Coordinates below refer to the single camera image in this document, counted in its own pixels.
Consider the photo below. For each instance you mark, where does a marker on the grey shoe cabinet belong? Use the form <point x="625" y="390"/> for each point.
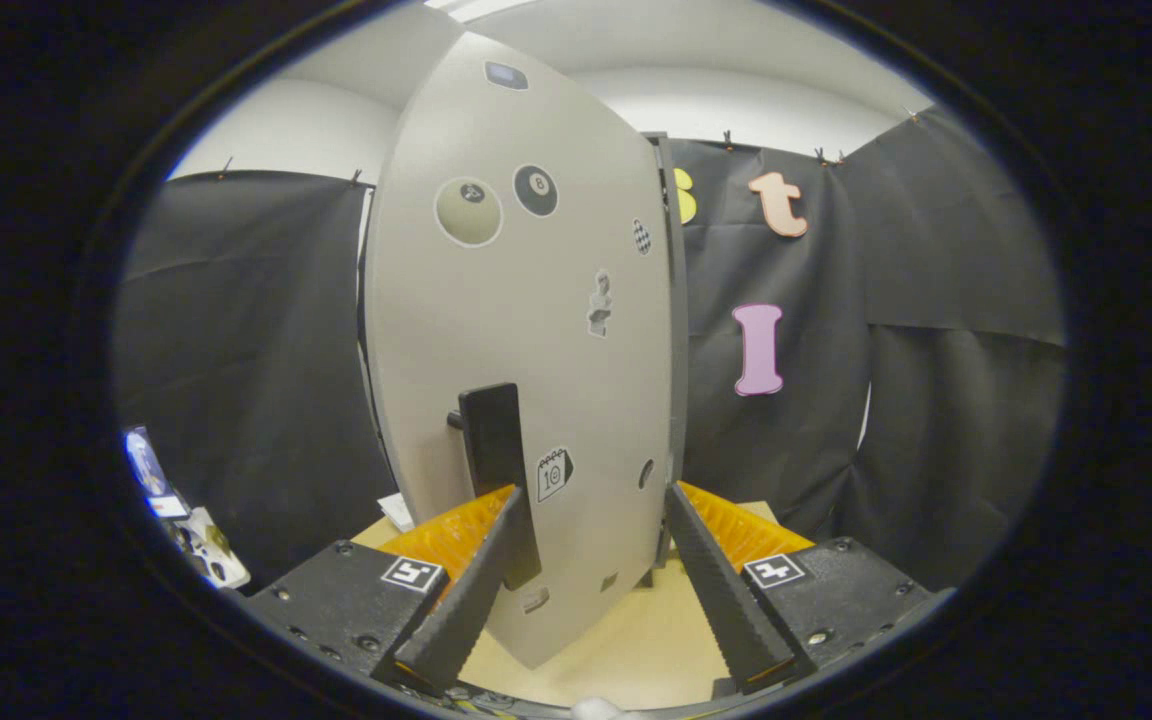
<point x="678" y="330"/>

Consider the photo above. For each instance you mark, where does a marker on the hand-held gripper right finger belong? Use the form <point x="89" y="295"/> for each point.
<point x="721" y="590"/>

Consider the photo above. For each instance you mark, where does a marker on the white printed box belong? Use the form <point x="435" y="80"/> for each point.
<point x="214" y="550"/>

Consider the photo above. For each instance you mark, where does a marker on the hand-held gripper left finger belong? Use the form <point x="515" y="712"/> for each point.
<point x="466" y="590"/>

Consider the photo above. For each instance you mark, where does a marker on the white booklet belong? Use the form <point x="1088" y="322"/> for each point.
<point x="400" y="512"/>

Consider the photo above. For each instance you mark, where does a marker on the small black block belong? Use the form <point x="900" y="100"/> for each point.
<point x="723" y="688"/>

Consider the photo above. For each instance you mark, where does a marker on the black backdrop cloth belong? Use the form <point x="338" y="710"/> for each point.
<point x="886" y="300"/>

